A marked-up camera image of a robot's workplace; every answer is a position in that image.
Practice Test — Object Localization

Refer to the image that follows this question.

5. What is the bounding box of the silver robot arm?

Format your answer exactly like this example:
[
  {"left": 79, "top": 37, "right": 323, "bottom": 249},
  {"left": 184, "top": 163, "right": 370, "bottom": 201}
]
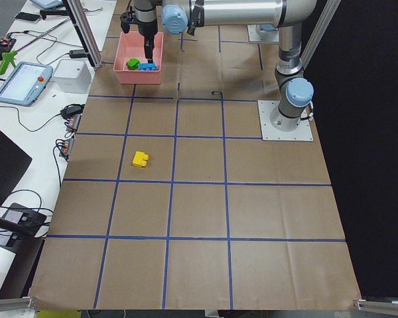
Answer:
[{"left": 120, "top": 0, "right": 316, "bottom": 132}]

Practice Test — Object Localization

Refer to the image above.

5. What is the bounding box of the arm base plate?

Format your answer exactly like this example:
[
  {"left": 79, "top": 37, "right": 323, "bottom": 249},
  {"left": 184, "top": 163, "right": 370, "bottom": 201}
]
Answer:
[
  {"left": 247, "top": 25, "right": 279, "bottom": 44},
  {"left": 257, "top": 100, "right": 314, "bottom": 142}
]

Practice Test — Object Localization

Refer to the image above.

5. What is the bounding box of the blue toy block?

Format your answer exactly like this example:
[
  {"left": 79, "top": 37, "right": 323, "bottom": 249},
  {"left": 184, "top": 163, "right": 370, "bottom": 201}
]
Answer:
[{"left": 138, "top": 62, "right": 159, "bottom": 71}]

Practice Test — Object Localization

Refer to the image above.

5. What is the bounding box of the green handled grabber tool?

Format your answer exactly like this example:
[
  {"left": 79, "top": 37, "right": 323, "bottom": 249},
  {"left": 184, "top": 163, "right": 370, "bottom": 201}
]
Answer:
[{"left": 0, "top": 50, "right": 17, "bottom": 76}]

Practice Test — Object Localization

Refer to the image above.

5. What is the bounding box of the yellow toy block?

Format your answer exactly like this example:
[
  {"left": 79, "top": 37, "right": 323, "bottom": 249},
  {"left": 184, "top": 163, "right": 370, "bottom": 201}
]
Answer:
[{"left": 131, "top": 151, "right": 149, "bottom": 168}]

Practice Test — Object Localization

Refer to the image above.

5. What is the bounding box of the teach pendant tablet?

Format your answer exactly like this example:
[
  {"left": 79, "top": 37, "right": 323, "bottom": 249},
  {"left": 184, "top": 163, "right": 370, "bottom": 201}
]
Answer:
[{"left": 0, "top": 62, "right": 53, "bottom": 107}]

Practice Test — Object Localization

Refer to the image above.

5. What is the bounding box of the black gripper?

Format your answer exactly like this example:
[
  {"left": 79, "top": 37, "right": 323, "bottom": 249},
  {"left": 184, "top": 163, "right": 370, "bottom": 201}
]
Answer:
[{"left": 120, "top": 7, "right": 158, "bottom": 64}]

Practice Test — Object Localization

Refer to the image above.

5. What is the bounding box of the aluminium frame post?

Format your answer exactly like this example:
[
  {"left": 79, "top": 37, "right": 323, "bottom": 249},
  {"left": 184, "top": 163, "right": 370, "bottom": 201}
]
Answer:
[{"left": 62, "top": 0, "right": 103, "bottom": 68}]

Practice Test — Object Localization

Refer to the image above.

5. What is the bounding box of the green toy block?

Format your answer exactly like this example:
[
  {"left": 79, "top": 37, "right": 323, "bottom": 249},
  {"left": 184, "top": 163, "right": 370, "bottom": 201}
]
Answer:
[{"left": 125, "top": 58, "right": 140, "bottom": 70}]

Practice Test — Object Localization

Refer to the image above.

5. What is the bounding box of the white cube device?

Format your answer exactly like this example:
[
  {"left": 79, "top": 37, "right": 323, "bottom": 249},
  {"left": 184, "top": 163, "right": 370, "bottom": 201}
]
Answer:
[{"left": 53, "top": 59, "right": 92, "bottom": 94}]

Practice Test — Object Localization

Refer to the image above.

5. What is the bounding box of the black power adapter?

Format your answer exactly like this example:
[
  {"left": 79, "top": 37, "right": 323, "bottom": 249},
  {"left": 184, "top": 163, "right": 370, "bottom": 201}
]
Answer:
[{"left": 68, "top": 49, "right": 86, "bottom": 59}]

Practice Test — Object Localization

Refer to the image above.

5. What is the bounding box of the pink plastic box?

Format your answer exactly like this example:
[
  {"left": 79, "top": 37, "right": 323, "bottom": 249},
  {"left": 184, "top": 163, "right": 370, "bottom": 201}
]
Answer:
[{"left": 113, "top": 31, "right": 164, "bottom": 85}]

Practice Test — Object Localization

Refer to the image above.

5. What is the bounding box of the black smartphone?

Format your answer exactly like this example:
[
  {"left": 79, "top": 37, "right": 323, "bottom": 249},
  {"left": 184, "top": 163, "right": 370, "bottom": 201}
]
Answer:
[{"left": 15, "top": 11, "right": 41, "bottom": 23}]

